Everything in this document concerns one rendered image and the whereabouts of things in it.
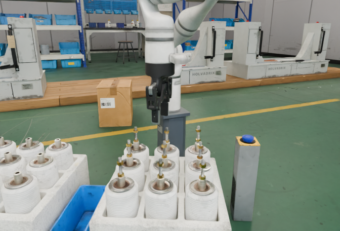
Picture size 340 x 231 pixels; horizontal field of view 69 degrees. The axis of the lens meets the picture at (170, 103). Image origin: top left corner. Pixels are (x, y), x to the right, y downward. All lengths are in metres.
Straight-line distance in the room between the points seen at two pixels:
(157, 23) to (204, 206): 0.49
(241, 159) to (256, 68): 2.61
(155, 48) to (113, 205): 0.45
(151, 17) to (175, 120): 0.71
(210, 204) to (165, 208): 0.13
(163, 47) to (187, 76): 2.32
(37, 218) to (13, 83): 1.90
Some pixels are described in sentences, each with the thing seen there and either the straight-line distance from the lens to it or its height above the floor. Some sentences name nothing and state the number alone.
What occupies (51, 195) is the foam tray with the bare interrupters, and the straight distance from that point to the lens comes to 0.93.
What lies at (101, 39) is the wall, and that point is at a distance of 8.98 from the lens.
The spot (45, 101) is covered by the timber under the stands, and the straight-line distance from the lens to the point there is 2.57.
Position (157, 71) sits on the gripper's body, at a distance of 0.60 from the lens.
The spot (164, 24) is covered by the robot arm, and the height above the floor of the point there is 0.70.
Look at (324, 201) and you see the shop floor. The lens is 1.29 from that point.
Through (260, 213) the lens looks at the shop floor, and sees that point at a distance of 1.12.
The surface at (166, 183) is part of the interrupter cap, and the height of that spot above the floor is 0.25.
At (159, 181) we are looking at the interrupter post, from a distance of 0.74.
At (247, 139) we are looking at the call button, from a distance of 0.90.
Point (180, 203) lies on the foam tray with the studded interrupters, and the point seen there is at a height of 0.18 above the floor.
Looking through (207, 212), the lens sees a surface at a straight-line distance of 0.76.
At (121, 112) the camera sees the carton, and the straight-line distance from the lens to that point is 1.86.
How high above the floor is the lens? 0.69
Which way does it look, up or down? 16 degrees down
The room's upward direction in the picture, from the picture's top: straight up
